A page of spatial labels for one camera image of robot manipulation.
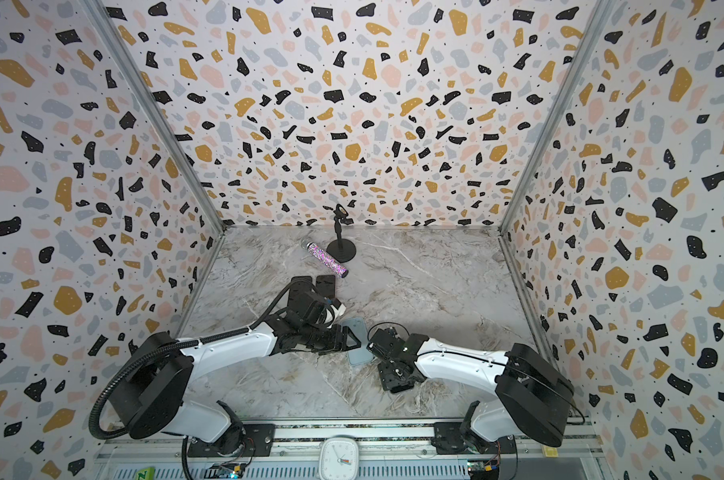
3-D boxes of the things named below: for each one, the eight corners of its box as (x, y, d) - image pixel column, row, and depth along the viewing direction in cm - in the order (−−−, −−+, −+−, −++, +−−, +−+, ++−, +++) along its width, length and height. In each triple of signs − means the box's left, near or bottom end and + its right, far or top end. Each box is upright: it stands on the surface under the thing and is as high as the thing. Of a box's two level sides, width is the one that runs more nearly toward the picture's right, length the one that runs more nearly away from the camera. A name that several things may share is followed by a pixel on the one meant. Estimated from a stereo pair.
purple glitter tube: (301, 248, 118) (299, 241, 115) (308, 243, 120) (306, 236, 116) (340, 280, 108) (339, 273, 105) (347, 274, 110) (346, 267, 107)
